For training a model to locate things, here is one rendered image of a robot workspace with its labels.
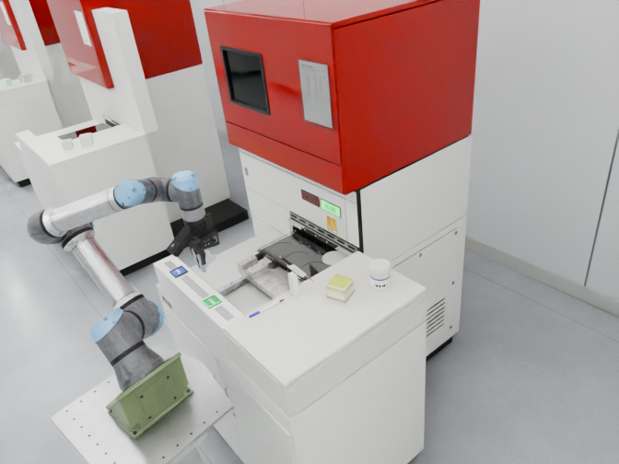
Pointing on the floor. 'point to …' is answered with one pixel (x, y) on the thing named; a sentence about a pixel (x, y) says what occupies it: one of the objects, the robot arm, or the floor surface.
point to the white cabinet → (325, 436)
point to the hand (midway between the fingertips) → (201, 270)
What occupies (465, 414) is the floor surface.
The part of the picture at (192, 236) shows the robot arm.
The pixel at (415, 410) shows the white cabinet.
